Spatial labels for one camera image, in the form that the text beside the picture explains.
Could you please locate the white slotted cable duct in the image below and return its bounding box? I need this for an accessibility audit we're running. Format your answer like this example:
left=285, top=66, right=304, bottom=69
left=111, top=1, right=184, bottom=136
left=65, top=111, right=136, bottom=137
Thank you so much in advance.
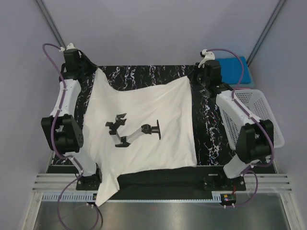
left=42, top=193, right=222, bottom=202

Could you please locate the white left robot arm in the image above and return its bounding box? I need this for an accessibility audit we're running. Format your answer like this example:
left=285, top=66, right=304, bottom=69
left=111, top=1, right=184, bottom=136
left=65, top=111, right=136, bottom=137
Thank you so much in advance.
left=41, top=63, right=104, bottom=190

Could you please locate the right aluminium corner post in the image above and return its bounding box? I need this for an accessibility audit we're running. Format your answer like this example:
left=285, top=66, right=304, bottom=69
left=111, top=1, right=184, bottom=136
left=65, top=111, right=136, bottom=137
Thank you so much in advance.
left=247, top=0, right=287, bottom=66

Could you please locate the left aluminium corner post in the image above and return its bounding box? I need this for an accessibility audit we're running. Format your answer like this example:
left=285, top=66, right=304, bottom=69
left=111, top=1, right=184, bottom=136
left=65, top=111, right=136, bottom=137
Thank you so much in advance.
left=35, top=0, right=66, bottom=47

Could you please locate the aluminium corner post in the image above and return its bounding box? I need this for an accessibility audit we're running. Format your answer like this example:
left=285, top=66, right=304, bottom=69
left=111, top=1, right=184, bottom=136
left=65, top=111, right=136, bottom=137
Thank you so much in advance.
left=35, top=0, right=66, bottom=47
left=247, top=0, right=287, bottom=66

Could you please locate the aluminium frame rail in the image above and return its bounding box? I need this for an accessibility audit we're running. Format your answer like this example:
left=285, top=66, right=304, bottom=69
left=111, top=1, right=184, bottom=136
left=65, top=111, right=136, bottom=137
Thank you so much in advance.
left=31, top=173, right=80, bottom=192

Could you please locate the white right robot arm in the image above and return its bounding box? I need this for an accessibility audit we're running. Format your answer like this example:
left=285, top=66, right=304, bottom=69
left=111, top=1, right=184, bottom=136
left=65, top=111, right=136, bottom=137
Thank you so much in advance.
left=190, top=60, right=275, bottom=190

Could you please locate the white plastic laundry basket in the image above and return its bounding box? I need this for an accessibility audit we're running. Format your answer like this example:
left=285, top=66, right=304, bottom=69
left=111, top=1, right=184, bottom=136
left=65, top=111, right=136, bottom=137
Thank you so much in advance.
left=216, top=89, right=284, bottom=150

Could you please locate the folded blue t-shirt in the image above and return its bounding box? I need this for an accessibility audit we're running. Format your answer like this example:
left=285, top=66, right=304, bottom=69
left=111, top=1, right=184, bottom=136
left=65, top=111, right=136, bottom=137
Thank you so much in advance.
left=216, top=57, right=249, bottom=83

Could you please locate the white t-shirt with print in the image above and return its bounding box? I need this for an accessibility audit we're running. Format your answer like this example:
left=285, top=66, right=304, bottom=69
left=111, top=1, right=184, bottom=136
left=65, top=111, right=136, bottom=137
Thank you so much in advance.
left=83, top=69, right=197, bottom=206

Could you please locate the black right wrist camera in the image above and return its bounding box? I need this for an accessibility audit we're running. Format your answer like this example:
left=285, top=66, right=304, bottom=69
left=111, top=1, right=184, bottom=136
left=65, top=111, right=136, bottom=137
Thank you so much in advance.
left=197, top=49, right=221, bottom=77

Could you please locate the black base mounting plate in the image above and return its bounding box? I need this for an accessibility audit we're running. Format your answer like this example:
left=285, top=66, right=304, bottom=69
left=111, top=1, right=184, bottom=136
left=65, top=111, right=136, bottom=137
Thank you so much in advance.
left=76, top=167, right=247, bottom=201

